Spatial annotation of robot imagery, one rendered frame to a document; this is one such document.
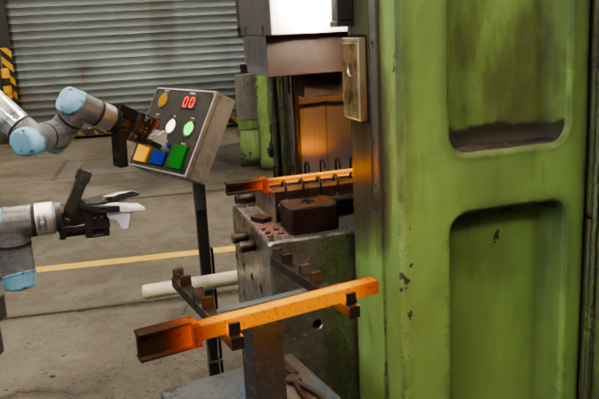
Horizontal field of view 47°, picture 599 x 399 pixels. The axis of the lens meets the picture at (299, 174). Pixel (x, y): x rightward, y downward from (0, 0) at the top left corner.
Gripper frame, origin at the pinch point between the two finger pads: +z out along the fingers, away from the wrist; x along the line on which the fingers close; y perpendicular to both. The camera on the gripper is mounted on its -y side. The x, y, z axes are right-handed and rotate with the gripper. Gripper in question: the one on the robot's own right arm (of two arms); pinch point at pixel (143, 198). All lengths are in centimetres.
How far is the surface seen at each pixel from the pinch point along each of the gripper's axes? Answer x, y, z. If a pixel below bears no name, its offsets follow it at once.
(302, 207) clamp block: 19.5, 2.3, 33.8
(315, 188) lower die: 7.6, 1.2, 41.1
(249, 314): 65, 5, 10
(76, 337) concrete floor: -155, 100, -25
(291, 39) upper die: 8, -35, 37
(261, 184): 0.7, 0.3, 29.3
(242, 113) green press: -498, 48, 141
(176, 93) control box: -61, -18, 19
